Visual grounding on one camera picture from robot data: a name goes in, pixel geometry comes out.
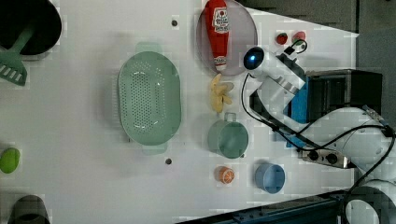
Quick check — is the red strawberry toy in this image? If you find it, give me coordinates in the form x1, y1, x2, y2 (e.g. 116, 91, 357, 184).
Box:
292, 31, 306, 46

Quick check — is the green lime toy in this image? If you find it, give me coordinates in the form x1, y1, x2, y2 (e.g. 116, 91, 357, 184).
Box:
0, 147, 21, 174

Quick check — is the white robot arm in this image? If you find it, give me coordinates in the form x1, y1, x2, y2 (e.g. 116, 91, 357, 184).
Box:
242, 47, 395, 224

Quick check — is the orange slice toy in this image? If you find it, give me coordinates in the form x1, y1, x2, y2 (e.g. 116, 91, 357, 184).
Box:
215, 166, 234, 185

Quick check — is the black toaster oven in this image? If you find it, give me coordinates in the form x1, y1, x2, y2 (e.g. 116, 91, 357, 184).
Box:
298, 68, 384, 170

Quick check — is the black container lower left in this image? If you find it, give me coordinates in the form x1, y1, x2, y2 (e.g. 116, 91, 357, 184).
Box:
7, 195, 50, 224

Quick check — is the green pot with handle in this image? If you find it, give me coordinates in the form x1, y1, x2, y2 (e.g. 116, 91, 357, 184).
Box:
207, 112, 248, 159

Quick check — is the red ketchup bottle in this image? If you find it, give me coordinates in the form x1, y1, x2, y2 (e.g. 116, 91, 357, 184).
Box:
204, 0, 230, 71

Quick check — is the black container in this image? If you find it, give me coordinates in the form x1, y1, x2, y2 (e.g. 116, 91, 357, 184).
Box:
7, 195, 50, 224
0, 0, 62, 56

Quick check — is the blue bowl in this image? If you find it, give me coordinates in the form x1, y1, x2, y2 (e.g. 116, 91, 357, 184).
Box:
254, 163, 286, 194

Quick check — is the blue oven door flap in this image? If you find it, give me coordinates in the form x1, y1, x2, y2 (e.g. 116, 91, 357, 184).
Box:
283, 77, 310, 149

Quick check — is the black container top left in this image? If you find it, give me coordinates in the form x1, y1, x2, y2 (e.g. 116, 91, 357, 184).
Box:
0, 0, 62, 56

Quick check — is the red round fruit toy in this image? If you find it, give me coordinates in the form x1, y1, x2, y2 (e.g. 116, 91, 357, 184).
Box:
276, 33, 288, 45

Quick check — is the green perforated colander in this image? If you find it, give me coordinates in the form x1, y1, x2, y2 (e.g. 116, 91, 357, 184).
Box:
118, 42, 181, 155

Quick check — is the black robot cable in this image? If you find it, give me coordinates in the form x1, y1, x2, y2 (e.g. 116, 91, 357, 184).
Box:
240, 73, 396, 224

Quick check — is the grey round plate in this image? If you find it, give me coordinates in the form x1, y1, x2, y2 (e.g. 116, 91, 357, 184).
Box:
195, 0, 258, 76

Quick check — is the green spatula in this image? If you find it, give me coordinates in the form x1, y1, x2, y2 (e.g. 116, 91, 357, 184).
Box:
0, 24, 34, 86

